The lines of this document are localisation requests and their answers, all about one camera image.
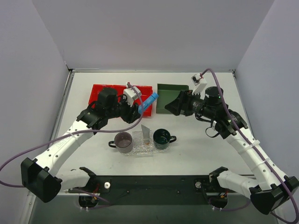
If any clear textured oval tray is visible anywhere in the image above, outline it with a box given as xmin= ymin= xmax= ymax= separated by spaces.
xmin=122 ymin=130 xmax=171 ymax=155

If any red compartment bin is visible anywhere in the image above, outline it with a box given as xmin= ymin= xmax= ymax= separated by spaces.
xmin=88 ymin=84 xmax=153 ymax=118

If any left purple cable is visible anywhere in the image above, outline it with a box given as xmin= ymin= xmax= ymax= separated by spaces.
xmin=0 ymin=83 xmax=143 ymax=210

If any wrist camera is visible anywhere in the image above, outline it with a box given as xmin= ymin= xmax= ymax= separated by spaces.
xmin=123 ymin=83 xmax=142 ymax=107
xmin=191 ymin=73 xmax=207 ymax=95

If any clear textured holder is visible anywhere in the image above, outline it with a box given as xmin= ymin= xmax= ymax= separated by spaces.
xmin=132 ymin=130 xmax=155 ymax=152

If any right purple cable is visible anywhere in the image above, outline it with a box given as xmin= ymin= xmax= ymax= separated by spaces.
xmin=199 ymin=68 xmax=296 ymax=224

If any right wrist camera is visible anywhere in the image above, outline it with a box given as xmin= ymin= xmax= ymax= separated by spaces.
xmin=191 ymin=73 xmax=207 ymax=95

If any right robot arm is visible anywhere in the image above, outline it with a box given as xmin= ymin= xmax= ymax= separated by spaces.
xmin=165 ymin=86 xmax=299 ymax=215

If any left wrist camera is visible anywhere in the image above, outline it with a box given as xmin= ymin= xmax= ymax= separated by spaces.
xmin=123 ymin=83 xmax=142 ymax=107

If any mauve mug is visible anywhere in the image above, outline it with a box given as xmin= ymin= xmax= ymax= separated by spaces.
xmin=108 ymin=132 xmax=133 ymax=154

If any purple cable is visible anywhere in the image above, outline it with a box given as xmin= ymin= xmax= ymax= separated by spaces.
xmin=199 ymin=68 xmax=296 ymax=224
xmin=0 ymin=83 xmax=143 ymax=210

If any blue toothpaste tube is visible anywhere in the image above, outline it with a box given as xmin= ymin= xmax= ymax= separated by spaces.
xmin=138 ymin=92 xmax=159 ymax=114

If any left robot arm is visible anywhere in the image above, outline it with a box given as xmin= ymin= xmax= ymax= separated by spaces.
xmin=21 ymin=85 xmax=143 ymax=203

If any green plastic bin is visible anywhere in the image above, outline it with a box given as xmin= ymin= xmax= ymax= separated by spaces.
xmin=156 ymin=84 xmax=189 ymax=114

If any dark green mug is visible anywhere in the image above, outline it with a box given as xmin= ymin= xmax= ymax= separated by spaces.
xmin=153 ymin=128 xmax=177 ymax=150

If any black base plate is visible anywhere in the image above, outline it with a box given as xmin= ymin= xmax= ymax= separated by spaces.
xmin=69 ymin=175 xmax=230 ymax=207

